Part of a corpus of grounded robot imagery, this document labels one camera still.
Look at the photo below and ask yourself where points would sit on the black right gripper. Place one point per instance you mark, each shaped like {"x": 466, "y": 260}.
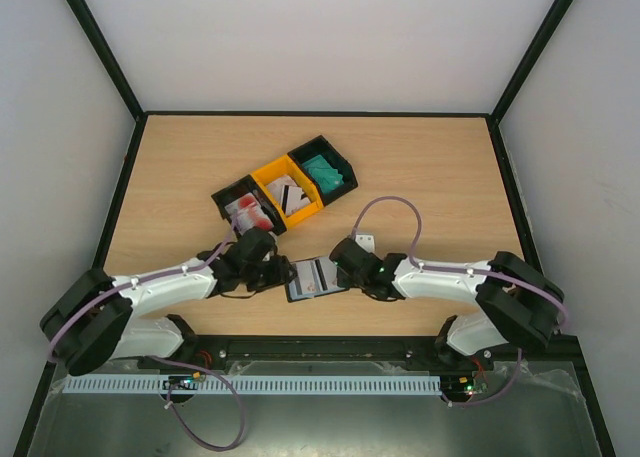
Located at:
{"x": 347, "y": 275}

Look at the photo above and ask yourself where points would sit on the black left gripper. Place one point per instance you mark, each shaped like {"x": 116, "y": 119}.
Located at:
{"x": 279, "y": 274}

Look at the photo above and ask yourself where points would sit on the black leather card holder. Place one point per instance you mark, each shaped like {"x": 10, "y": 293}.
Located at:
{"x": 287, "y": 288}

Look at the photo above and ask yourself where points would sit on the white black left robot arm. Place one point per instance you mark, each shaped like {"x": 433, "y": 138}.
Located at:
{"x": 102, "y": 317}

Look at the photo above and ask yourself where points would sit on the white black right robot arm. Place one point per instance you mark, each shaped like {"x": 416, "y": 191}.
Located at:
{"x": 516, "y": 304}

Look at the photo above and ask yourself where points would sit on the white red card stack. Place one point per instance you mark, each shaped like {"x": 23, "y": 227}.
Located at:
{"x": 248, "y": 213}

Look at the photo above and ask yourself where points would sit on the black card bin left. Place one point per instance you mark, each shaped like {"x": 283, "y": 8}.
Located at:
{"x": 248, "y": 184}

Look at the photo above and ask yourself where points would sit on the white orange card stack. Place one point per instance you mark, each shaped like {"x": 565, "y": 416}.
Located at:
{"x": 288, "y": 194}

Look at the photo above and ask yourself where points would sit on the teal card stack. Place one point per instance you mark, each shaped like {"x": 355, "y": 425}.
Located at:
{"x": 323, "y": 173}

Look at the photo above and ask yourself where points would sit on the yellow card bin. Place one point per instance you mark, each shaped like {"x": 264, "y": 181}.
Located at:
{"x": 284, "y": 165}

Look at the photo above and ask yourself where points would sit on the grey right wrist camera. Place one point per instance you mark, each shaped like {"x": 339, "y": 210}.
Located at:
{"x": 366, "y": 241}

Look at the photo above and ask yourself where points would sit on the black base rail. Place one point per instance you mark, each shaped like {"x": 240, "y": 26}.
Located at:
{"x": 414, "y": 353}

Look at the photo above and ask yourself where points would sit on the white slotted cable duct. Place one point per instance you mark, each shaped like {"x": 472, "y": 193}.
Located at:
{"x": 129, "y": 384}

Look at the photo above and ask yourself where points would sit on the black enclosure frame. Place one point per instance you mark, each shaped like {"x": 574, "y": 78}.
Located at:
{"x": 547, "y": 28}

